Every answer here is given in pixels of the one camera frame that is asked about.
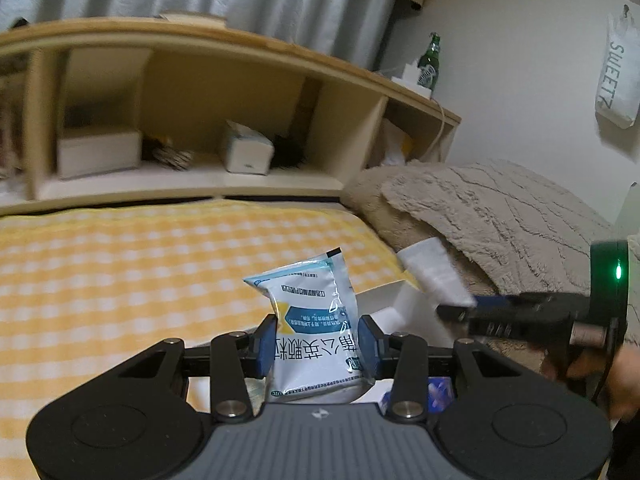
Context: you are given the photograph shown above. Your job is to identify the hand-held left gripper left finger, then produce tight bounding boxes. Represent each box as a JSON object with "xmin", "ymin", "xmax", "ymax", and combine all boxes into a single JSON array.
[{"xmin": 107, "ymin": 314, "xmax": 278, "ymax": 421}]

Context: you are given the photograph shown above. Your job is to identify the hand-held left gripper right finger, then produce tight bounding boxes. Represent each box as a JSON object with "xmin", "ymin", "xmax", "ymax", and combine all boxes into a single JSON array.
[{"xmin": 359, "ymin": 314, "xmax": 531, "ymax": 421}]

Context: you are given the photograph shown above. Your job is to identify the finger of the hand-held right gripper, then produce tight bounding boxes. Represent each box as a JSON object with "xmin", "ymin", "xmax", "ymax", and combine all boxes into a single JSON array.
[
  {"xmin": 470, "ymin": 294, "xmax": 526, "ymax": 309},
  {"xmin": 436, "ymin": 305, "xmax": 524, "ymax": 339}
]

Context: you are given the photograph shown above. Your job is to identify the white cardboard box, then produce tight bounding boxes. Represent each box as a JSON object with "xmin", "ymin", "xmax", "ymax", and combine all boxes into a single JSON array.
[{"xmin": 187, "ymin": 280, "xmax": 471, "ymax": 411}]

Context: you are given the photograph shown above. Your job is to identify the blue and white sachet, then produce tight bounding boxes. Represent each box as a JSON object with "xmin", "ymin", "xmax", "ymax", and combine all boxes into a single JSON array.
[{"xmin": 242, "ymin": 246, "xmax": 376, "ymax": 406}]

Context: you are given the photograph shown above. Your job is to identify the person's right hand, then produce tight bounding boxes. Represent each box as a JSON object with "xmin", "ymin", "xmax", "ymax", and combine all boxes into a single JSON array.
[{"xmin": 544, "ymin": 346, "xmax": 640, "ymax": 420}]

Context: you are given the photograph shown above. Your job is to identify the blue packet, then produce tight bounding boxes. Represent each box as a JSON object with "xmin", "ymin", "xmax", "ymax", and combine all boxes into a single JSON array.
[{"xmin": 380, "ymin": 375, "xmax": 456, "ymax": 413}]

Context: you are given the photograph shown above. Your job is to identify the beige fluffy blanket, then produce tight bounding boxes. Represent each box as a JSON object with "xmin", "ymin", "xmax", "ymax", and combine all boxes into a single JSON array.
[{"xmin": 342, "ymin": 160, "xmax": 626, "ymax": 361}]

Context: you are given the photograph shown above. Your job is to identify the yellow checked bed sheet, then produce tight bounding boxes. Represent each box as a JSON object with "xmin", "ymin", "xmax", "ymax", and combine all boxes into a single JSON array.
[{"xmin": 0, "ymin": 199, "xmax": 406, "ymax": 480}]

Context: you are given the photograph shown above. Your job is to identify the white paper sheets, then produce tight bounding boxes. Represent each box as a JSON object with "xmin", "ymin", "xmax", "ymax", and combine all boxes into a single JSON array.
[{"xmin": 380, "ymin": 119, "xmax": 417, "ymax": 167}]

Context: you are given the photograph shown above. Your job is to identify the white tissue box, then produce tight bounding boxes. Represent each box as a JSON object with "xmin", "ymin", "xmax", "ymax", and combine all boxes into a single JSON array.
[{"xmin": 219, "ymin": 120, "xmax": 276, "ymax": 176}]

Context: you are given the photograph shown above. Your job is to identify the patterned small item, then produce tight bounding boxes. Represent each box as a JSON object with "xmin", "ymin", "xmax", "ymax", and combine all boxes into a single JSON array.
[{"xmin": 151, "ymin": 146, "xmax": 194, "ymax": 170}]

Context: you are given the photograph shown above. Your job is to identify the wooden headboard shelf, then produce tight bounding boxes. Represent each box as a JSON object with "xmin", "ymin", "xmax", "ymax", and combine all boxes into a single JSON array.
[{"xmin": 0, "ymin": 17, "xmax": 462, "ymax": 216}]

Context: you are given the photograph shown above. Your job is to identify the green glass bottle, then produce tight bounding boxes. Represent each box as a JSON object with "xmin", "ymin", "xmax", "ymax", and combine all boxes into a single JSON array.
[{"xmin": 417, "ymin": 32, "xmax": 443, "ymax": 97}]

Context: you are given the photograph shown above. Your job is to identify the white paper bag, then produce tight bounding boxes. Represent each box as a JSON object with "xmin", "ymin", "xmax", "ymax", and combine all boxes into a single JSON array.
[{"xmin": 594, "ymin": 4, "xmax": 640, "ymax": 130}]

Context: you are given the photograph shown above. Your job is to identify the white storage box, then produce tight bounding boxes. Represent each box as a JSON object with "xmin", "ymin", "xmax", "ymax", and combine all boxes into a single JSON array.
[{"xmin": 56, "ymin": 127, "xmax": 143, "ymax": 180}]

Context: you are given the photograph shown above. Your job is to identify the white cable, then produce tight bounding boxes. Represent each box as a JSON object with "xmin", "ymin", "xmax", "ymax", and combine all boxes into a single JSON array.
[{"xmin": 433, "ymin": 99, "xmax": 447, "ymax": 162}]

